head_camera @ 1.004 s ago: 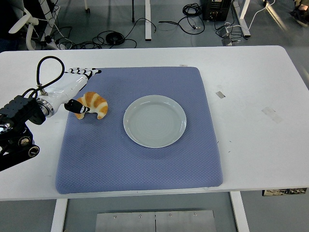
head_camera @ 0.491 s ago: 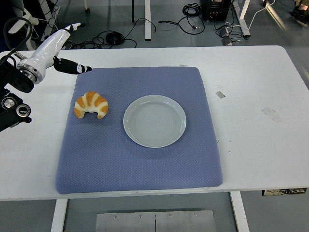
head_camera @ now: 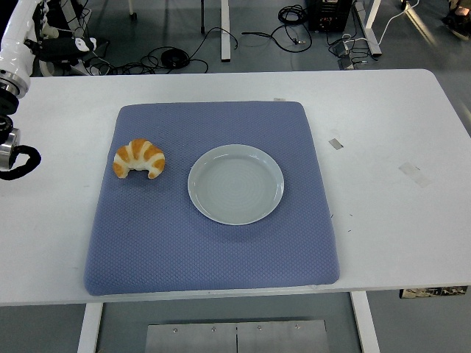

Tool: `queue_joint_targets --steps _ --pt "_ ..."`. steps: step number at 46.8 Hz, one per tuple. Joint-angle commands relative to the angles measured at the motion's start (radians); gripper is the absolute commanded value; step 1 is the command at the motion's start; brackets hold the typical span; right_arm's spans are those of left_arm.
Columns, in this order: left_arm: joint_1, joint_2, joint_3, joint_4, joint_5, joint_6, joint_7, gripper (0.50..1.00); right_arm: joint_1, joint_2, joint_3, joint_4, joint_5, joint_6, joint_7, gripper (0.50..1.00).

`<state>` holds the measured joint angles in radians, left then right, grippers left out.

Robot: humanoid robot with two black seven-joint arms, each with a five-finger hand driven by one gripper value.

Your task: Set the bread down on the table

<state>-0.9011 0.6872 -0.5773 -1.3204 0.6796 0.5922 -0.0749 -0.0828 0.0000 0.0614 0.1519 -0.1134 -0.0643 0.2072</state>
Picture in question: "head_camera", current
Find person's foot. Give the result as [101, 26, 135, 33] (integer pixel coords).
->
[442, 0, 471, 38]

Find grey metal plate with screws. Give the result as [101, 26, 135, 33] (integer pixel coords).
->
[144, 319, 330, 353]

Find white table leg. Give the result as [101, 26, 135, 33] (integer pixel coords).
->
[350, 290, 381, 353]
[76, 302, 105, 353]

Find blue quilted mat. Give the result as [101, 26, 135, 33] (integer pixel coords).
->
[83, 101, 340, 297]

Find white background desk leg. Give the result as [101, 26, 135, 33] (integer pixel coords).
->
[219, 0, 233, 62]
[363, 0, 383, 57]

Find grey round plate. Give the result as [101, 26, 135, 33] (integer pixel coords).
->
[187, 143, 286, 226]

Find black looped floor cable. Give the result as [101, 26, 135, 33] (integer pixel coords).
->
[241, 4, 314, 53]

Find black equipment box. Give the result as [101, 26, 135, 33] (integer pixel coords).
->
[307, 0, 356, 32]

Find grey power adapter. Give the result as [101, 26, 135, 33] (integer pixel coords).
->
[332, 39, 356, 58]

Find orange white croissant bread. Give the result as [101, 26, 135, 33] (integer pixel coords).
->
[112, 138, 166, 180]

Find white floor cable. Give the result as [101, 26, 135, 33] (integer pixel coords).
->
[341, 3, 416, 43]

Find black coiled cable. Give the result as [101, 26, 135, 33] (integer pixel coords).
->
[160, 49, 191, 69]

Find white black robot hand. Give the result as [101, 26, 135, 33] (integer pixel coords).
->
[0, 0, 99, 80]

